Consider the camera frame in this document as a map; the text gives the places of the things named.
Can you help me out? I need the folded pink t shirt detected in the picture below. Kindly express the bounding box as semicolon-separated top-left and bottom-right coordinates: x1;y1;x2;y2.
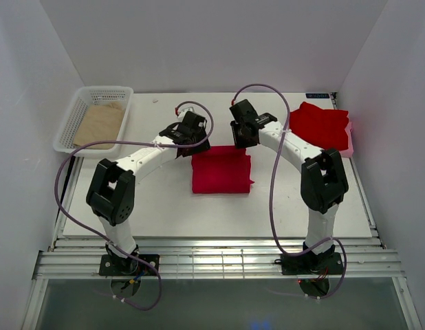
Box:
340;121;354;158

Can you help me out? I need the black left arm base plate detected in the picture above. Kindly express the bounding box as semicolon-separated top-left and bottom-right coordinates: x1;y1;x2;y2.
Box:
98;254;156;277

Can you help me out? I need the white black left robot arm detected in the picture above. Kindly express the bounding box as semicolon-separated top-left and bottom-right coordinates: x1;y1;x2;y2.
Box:
86;108;210;275

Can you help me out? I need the aluminium table edge rail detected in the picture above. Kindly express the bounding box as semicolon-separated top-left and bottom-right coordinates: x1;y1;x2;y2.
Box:
33;236;405;280

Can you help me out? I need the white plastic basket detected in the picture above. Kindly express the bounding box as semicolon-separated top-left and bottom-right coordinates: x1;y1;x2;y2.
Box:
53;86;133;153

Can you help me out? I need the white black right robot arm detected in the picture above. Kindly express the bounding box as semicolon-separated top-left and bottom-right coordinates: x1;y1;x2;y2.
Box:
230;100;349;274

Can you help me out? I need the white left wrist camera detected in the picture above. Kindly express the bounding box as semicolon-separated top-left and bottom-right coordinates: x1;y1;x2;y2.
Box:
175;107;195;122

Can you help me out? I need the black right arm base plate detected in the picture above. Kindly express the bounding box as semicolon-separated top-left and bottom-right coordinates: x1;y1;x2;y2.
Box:
274;252;344;275

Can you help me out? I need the beige t shirt in basket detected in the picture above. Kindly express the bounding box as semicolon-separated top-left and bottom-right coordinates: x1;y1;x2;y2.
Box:
73;101;124;146

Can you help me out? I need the folded red t shirt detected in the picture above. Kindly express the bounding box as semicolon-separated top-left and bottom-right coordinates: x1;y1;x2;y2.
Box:
289;102;349;151

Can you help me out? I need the red t shirt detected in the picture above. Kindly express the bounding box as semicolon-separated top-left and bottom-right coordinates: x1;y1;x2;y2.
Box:
289;102;349;151
191;146;254;195

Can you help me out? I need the dark blue label sticker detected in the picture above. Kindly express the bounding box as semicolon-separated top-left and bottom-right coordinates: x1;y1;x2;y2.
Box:
305;93;330;99

